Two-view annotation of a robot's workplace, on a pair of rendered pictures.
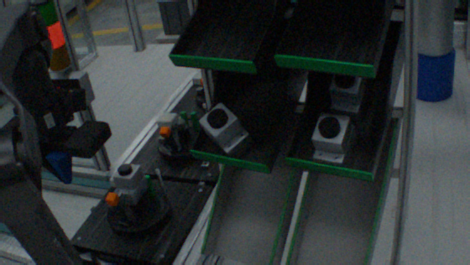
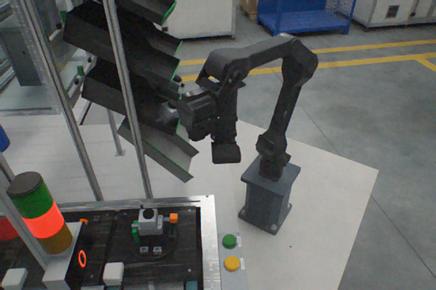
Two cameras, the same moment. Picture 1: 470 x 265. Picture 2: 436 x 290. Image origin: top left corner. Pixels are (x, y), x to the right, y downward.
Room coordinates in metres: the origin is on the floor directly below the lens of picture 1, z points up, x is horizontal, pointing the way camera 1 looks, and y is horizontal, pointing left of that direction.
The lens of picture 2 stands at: (0.85, 0.76, 1.74)
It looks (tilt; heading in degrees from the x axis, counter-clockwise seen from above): 40 degrees down; 242
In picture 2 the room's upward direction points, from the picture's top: straight up
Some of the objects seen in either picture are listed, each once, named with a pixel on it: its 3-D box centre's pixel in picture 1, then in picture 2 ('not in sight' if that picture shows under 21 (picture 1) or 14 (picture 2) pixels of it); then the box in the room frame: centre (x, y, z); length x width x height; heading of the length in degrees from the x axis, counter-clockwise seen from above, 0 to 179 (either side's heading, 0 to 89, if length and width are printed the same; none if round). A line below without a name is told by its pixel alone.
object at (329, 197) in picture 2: not in sight; (252, 208); (0.40, 0.18, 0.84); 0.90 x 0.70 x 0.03; 30
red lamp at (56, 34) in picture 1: (51, 35); (43, 216); (0.96, 0.35, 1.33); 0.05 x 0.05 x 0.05
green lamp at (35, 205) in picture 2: (44, 13); (31, 196); (0.96, 0.35, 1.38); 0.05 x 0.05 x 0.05
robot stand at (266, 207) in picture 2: not in sight; (268, 193); (0.38, 0.22, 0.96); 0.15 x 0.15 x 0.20; 30
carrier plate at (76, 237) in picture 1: (141, 217); (154, 242); (0.77, 0.23, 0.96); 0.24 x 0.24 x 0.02; 66
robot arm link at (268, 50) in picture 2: (2, 76); (265, 62); (0.46, 0.24, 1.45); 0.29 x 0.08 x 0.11; 11
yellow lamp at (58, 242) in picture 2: (57, 55); (53, 234); (0.96, 0.35, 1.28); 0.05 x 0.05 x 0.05
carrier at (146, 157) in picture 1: (183, 132); (59, 236); (1.01, 0.12, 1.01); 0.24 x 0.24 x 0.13; 66
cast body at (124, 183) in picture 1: (131, 178); (146, 220); (0.78, 0.22, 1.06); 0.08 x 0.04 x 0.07; 157
